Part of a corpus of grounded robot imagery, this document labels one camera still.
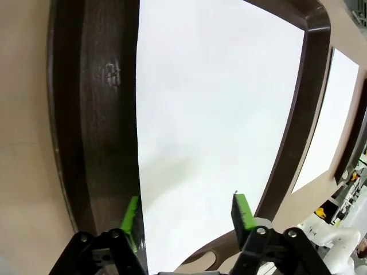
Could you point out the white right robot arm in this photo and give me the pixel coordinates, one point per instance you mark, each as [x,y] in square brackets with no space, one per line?
[338,237]

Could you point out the yellow emergency stop button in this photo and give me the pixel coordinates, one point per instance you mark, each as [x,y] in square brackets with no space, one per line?
[356,177]

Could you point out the yellow plastic part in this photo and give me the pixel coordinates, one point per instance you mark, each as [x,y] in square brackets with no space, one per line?
[320,213]

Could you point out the white A4 sheet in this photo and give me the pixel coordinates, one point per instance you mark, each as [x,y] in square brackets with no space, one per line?
[215,114]

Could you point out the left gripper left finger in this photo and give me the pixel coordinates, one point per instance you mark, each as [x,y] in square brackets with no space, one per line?
[100,255]

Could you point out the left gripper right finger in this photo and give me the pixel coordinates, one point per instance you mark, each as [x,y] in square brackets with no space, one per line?
[272,252]

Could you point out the white A4 paper stack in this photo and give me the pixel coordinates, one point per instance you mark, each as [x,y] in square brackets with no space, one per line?
[329,129]

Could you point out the brown plastic serving tray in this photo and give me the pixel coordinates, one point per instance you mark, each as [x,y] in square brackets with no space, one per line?
[94,114]

